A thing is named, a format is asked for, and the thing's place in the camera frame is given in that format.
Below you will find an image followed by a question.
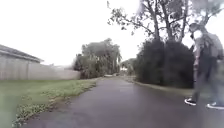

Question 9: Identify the clump of green trees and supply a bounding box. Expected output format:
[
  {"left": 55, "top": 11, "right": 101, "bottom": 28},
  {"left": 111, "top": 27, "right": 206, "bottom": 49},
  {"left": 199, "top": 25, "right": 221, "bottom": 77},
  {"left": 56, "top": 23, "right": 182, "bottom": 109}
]
[{"left": 72, "top": 37, "right": 123, "bottom": 80}]

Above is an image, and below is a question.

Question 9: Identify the dark wet asphalt path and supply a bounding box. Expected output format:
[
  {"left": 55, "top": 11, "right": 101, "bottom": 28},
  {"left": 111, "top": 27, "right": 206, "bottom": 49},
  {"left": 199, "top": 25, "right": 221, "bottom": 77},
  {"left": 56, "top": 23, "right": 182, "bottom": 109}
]
[{"left": 20, "top": 76, "right": 224, "bottom": 128}]

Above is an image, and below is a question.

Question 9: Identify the dark green hedge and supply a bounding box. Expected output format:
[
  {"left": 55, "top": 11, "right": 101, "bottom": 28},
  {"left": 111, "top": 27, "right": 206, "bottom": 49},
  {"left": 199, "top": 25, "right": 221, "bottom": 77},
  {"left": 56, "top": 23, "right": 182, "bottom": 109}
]
[{"left": 133, "top": 38, "right": 196, "bottom": 90}]

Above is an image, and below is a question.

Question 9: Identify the tall bare-branched tree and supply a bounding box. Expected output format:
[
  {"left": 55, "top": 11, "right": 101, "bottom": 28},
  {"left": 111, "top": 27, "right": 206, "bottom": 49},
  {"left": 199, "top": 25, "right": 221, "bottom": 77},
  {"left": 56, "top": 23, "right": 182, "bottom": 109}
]
[{"left": 106, "top": 0, "right": 224, "bottom": 44}]

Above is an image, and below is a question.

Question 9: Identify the grey wooden fence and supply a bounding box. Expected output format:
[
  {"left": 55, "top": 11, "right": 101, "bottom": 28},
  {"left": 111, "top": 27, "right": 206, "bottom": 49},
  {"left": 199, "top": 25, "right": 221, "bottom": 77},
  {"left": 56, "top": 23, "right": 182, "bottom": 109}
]
[{"left": 0, "top": 57, "right": 82, "bottom": 81}]

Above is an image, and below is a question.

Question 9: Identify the grass verge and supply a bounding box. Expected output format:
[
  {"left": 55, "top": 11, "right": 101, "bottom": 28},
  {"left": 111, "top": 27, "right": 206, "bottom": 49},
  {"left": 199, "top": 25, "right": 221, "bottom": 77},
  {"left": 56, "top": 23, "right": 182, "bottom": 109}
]
[{"left": 0, "top": 77, "right": 101, "bottom": 128}]

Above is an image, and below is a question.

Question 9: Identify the person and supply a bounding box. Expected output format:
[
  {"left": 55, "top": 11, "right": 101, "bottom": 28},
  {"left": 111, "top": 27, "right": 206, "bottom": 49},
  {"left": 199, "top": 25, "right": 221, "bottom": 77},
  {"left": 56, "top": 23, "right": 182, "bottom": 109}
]
[{"left": 184, "top": 22, "right": 224, "bottom": 111}]

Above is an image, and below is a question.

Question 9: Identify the building with grey roof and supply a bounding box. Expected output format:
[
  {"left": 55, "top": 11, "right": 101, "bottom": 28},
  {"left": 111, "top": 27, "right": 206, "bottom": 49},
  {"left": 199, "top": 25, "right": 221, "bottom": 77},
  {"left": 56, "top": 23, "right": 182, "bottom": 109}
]
[{"left": 0, "top": 44, "right": 45, "bottom": 64}]

